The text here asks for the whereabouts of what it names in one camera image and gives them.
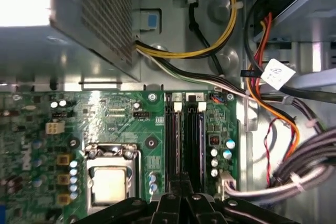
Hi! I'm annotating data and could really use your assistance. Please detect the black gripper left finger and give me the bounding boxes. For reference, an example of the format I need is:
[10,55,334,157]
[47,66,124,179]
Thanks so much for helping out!
[70,173,182,224]

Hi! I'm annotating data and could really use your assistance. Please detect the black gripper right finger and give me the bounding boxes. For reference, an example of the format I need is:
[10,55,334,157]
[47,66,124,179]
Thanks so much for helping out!
[181,171,293,224]

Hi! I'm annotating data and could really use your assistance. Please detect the black RAM slot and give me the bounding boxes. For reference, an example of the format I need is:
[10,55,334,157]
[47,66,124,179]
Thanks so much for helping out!
[185,100,200,177]
[164,100,176,183]

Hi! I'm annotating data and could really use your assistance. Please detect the white-clip RAM slot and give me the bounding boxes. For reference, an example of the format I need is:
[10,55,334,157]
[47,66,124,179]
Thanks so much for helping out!
[197,100,207,182]
[173,100,183,177]

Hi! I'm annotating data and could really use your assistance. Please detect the white board connector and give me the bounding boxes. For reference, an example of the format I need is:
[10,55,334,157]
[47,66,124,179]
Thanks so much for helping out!
[217,170,237,201]

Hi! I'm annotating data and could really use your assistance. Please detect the metal locking lever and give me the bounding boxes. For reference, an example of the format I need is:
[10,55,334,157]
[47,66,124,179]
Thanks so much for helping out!
[125,144,144,209]

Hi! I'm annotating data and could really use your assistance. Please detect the silver CPU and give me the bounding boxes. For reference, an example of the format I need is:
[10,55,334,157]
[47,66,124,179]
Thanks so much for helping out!
[93,167,128,205]

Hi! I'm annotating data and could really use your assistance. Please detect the metal socket cover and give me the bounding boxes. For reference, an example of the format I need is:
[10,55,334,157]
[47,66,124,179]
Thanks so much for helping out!
[85,142,142,217]

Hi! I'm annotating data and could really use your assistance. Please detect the green motherboard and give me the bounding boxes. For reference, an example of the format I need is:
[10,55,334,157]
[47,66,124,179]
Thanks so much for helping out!
[0,90,239,224]

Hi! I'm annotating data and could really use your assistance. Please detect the white four-pin board socket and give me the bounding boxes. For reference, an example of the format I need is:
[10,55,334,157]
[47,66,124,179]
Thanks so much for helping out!
[46,120,65,134]

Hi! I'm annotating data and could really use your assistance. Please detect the blue release latch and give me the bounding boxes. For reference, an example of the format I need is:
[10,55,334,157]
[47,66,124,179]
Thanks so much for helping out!
[132,8,162,35]

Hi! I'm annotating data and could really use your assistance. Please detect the black open PC case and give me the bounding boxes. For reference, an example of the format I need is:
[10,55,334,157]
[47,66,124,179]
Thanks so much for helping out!
[0,0,336,224]

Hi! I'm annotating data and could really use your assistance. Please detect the grey power supply unit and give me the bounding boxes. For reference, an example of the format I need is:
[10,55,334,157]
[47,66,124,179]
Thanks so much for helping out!
[48,0,144,83]

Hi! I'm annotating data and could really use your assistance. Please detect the grey metal drive cage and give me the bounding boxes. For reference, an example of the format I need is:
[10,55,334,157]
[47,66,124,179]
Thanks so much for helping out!
[251,0,336,44]

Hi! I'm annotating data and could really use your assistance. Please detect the red and black thin wire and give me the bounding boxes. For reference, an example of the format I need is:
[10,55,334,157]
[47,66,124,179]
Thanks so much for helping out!
[264,118,279,186]

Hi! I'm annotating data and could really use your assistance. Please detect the orange flat wire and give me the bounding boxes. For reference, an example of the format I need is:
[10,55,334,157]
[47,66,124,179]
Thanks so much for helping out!
[246,13,301,159]

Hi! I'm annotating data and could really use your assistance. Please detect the dark cable bundle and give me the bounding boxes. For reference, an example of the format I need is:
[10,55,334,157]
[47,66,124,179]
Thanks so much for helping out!
[223,126,336,201]

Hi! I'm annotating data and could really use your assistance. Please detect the white and grey wire bundle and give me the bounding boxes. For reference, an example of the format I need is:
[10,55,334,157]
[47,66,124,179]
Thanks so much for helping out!
[136,48,263,101]

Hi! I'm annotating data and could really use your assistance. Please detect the white cable tag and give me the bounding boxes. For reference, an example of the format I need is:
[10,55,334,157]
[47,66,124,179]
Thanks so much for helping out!
[259,58,296,90]

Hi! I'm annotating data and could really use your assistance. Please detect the black flat cable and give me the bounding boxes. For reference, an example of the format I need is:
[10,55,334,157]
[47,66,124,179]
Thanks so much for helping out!
[244,0,336,104]

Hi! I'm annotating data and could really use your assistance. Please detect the black round cable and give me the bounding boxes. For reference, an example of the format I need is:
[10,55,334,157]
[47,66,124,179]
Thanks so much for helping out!
[187,0,226,77]

